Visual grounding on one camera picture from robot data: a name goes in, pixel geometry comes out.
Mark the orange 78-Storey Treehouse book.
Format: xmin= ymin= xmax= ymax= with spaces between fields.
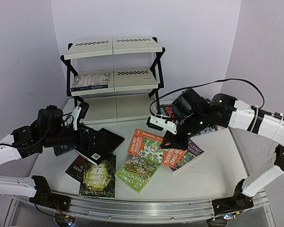
xmin=127 ymin=129 xmax=187 ymax=167

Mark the dark blue Nineteen Eighty-Four book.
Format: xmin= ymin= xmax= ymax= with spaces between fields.
xmin=53 ymin=145 xmax=76 ymax=156

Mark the green 65-Storey Treehouse book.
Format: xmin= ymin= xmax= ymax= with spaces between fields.
xmin=115 ymin=156 xmax=160 ymax=194

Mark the black Moon and Sixpence book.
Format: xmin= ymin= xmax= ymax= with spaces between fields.
xmin=75 ymin=128 xmax=125 ymax=166

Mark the floral Little Women book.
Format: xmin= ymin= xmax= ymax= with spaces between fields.
xmin=71 ymin=73 xmax=110 ymax=92

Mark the patterned fabric placemat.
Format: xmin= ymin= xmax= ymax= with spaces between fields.
xmin=160 ymin=104 xmax=225 ymax=137

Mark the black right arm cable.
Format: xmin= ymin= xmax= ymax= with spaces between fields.
xmin=149 ymin=79 xmax=266 ymax=119

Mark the beige three-tier shelf rack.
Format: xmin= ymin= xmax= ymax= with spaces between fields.
xmin=60 ymin=37 xmax=166 ymax=124

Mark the green Alice in Wonderland book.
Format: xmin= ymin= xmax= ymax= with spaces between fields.
xmin=79 ymin=154 xmax=116 ymax=199

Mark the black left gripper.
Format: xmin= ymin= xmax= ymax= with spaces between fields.
xmin=44 ymin=123 xmax=108 ymax=151

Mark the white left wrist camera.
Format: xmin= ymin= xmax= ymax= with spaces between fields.
xmin=71 ymin=102 xmax=89 ymax=131

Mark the purple 117-Storey Treehouse book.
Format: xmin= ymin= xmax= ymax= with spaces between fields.
xmin=169 ymin=139 xmax=204 ymax=175

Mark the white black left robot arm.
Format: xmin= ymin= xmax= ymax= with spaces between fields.
xmin=0 ymin=105 xmax=107 ymax=207

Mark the dark red black book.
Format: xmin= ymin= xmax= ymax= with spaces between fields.
xmin=65 ymin=156 xmax=85 ymax=182

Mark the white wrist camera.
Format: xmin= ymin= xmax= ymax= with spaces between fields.
xmin=71 ymin=102 xmax=89 ymax=131
xmin=146 ymin=115 xmax=177 ymax=134

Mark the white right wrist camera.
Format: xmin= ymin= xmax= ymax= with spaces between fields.
xmin=146 ymin=115 xmax=177 ymax=134

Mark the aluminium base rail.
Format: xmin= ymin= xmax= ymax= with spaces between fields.
xmin=3 ymin=190 xmax=276 ymax=227

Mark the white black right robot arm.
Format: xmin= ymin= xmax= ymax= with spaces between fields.
xmin=151 ymin=89 xmax=284 ymax=216

